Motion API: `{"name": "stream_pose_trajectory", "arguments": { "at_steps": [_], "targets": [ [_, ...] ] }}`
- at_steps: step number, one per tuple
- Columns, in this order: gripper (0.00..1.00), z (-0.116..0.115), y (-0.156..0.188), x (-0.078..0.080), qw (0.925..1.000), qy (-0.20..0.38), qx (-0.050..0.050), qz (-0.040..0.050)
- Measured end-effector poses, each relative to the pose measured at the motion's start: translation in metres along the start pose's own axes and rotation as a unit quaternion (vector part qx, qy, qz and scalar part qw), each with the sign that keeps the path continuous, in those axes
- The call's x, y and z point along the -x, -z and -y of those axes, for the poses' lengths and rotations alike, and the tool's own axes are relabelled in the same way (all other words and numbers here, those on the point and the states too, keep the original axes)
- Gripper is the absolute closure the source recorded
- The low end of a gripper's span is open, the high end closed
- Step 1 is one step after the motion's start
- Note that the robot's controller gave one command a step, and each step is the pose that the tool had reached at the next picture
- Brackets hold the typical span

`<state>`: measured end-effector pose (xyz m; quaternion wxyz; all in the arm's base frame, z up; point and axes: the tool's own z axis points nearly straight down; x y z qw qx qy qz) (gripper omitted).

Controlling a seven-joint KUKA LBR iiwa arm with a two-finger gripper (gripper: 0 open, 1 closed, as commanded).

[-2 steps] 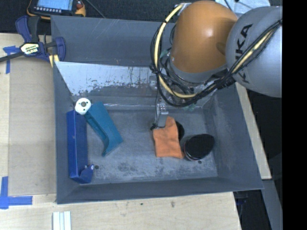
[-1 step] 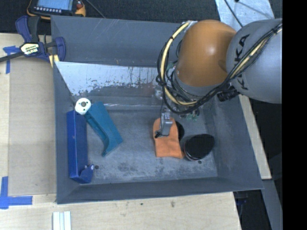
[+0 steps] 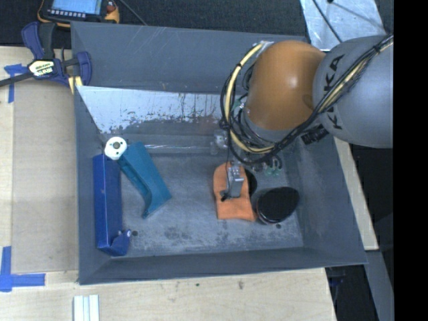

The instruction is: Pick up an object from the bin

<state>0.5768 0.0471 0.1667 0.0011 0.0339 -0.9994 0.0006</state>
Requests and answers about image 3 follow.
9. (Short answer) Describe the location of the brown cardboard board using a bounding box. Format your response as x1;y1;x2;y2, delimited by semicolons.
11;81;80;274

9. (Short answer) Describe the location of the black round cup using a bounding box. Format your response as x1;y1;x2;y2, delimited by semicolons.
245;170;301;226

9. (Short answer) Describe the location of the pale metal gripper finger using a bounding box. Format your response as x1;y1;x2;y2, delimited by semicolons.
220;174;232;203
228;165;246;199

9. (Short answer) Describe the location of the white round cap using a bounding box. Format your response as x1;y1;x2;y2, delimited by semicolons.
104;136;128;161

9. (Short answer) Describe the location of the grey metal bin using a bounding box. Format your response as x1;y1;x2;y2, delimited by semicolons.
69;21;369;286

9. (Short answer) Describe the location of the orange cloth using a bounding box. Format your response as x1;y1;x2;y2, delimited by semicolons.
213;162;257;223

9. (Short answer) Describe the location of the black cylinder on white bracket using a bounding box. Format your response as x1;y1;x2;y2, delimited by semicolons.
300;125;330;146

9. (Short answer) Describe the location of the blue flat block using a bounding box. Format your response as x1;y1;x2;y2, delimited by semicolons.
92;153;132;257

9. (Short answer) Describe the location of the teal curved plastic piece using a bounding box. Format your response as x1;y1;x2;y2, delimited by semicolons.
117;141;173;220

